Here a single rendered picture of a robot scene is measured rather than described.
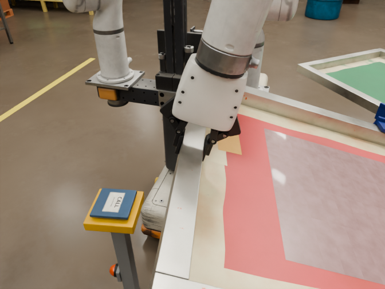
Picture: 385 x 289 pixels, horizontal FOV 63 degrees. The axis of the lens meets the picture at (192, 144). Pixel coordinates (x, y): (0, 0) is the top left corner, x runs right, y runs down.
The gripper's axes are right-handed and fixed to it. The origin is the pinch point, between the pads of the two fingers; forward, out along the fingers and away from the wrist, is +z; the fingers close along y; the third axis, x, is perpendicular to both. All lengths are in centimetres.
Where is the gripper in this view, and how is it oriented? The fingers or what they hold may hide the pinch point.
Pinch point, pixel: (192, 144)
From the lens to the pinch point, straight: 54.5
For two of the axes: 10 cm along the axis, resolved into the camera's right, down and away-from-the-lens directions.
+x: -0.9, 5.8, -8.1
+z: -2.6, 7.7, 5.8
